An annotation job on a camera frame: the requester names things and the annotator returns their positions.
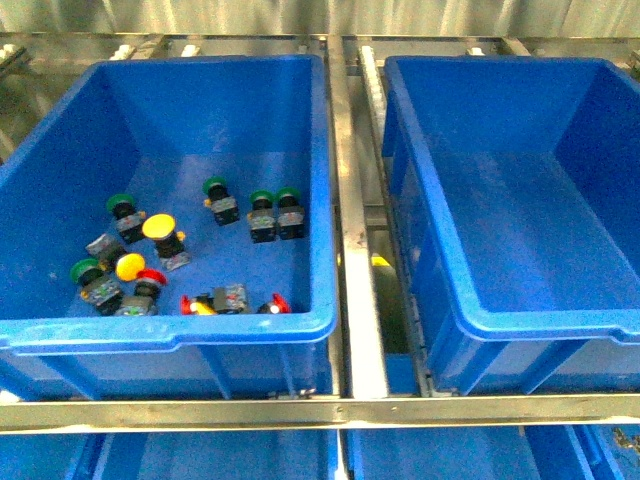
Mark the blue bin with buttons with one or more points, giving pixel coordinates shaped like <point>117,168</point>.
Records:
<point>157,130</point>

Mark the green button pair right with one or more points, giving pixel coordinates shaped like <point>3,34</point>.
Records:
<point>291,214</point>

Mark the green button pair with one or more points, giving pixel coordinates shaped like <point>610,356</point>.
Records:
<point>261,218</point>
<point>291,214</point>

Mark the green button pair left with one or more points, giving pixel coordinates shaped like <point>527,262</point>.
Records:
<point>261,218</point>

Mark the red button at bin edge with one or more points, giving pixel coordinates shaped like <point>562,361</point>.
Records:
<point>276,305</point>

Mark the green button top middle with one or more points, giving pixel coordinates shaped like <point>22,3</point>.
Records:
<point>219,201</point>

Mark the red button with yellow clip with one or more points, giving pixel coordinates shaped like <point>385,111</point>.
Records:
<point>226,300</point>

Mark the yellow button upright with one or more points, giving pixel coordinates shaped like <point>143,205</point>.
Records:
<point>169,243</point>

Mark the red button lower middle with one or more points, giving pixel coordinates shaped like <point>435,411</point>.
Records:
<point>149,284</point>

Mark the green button far left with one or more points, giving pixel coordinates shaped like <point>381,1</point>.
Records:
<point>128,219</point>

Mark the yellow button lying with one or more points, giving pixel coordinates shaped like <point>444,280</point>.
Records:
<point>113,257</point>

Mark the blue empty middle bin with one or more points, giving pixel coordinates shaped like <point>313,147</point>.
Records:
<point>514,184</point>

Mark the green button lower left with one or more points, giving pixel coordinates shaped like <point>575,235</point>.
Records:
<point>97,288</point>

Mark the lower blue bin middle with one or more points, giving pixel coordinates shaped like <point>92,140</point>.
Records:
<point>533,452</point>

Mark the lower blue bin with parts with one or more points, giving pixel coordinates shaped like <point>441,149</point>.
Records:
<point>612,451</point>

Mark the lower blue bin far left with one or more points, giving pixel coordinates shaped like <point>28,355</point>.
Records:
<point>52,456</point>

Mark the small metal parts pile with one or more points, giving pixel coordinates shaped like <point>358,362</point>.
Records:
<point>626,444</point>

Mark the metal rack frame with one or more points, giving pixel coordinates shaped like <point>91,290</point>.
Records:
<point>361,398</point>

